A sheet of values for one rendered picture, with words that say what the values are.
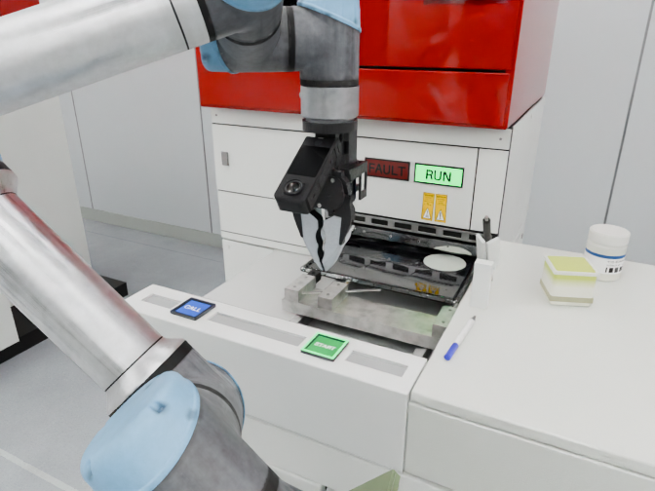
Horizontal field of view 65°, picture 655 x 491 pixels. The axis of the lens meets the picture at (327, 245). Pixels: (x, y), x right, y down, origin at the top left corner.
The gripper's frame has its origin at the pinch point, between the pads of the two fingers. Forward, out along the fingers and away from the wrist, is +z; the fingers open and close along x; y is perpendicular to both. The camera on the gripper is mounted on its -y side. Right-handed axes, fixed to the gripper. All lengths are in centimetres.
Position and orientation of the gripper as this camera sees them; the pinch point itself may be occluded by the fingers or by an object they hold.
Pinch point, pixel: (322, 264)
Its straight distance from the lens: 73.6
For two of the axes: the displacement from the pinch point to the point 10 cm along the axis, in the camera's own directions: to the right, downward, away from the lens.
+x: -8.9, -1.8, 4.2
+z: 0.0, 9.2, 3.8
